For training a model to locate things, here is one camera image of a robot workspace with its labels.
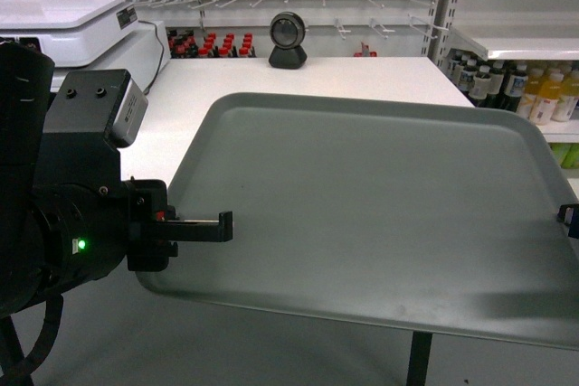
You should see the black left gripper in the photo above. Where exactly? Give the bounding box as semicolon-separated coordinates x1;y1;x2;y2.
124;177;233;272

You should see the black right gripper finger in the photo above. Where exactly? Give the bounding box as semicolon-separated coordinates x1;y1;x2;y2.
556;203;579;239

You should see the grey rectangular tray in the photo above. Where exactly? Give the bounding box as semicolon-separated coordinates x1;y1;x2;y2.
138;93;578;349

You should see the yellow drink bottle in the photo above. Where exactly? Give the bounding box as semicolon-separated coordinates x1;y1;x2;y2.
529;71;565;126

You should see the black table leg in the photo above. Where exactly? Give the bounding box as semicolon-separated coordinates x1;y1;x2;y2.
405;331;433;386

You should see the black barcode scanner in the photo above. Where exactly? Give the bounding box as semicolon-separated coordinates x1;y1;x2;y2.
269;12;308;70

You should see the white slotted shelf upright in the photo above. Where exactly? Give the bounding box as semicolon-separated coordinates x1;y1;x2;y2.
429;0;459;70

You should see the white cash register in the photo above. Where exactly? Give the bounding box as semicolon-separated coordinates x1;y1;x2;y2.
1;0;170;90

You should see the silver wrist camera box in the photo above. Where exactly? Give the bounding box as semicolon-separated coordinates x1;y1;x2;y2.
110;76;148;148

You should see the black power cable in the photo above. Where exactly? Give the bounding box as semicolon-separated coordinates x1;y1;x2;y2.
137;19;166;95

